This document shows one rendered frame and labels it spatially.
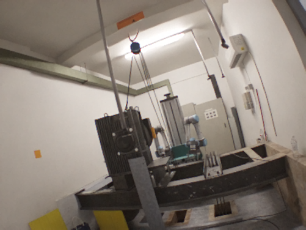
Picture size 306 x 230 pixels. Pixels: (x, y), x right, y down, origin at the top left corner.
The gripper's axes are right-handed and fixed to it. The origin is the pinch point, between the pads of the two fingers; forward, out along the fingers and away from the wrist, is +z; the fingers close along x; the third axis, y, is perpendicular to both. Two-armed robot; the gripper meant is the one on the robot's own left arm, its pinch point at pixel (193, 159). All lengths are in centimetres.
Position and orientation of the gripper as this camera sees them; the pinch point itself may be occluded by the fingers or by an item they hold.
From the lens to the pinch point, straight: 255.1
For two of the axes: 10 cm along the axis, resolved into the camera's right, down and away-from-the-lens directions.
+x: 9.1, -1.5, -3.9
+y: -4.2, -3.7, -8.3
